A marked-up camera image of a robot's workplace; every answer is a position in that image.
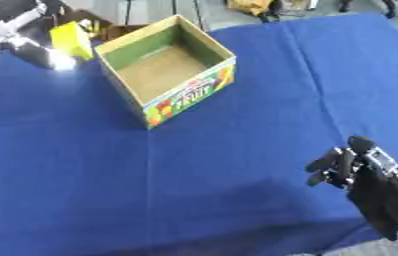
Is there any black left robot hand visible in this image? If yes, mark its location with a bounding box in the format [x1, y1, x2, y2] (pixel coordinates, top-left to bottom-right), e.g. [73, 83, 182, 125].
[8, 39, 79, 72]

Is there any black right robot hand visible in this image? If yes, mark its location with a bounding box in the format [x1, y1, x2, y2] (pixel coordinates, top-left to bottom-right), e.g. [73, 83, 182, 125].
[304, 135, 398, 242]

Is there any yellow rectangular block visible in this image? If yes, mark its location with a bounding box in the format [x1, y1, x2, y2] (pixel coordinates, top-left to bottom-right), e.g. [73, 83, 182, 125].
[48, 20, 96, 61]

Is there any open cardboard box green inside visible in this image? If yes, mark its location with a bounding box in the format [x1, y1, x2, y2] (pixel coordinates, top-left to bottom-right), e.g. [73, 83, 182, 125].
[92, 14, 238, 130]

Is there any black tripod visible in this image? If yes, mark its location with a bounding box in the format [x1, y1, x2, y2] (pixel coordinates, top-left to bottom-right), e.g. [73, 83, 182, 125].
[122, 0, 208, 32]

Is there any black chair base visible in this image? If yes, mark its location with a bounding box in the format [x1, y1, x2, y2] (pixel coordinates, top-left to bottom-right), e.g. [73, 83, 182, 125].
[335, 0, 398, 20]

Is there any tan bag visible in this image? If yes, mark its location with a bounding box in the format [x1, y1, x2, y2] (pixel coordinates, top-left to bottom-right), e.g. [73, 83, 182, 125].
[225, 0, 278, 17]

